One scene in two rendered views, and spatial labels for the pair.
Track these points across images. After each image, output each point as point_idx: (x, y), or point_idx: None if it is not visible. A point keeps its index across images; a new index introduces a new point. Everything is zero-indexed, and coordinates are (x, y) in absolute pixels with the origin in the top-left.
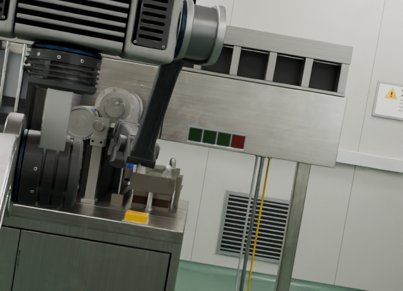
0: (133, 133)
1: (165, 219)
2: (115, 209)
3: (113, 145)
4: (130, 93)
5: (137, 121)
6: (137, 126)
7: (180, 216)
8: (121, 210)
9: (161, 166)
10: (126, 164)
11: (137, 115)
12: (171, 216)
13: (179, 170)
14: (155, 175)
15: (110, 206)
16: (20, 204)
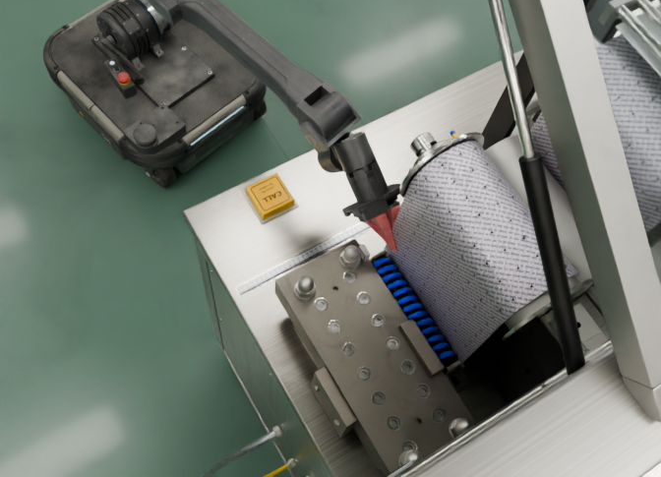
0: (213, 1)
1: (254, 261)
2: (343, 233)
3: (394, 186)
4: (510, 253)
5: (483, 316)
6: (286, 89)
7: (258, 319)
8: (333, 237)
9: (433, 445)
10: (319, 161)
11: (483, 303)
12: (261, 294)
13: (375, 445)
14: (320, 269)
15: (362, 240)
16: (407, 104)
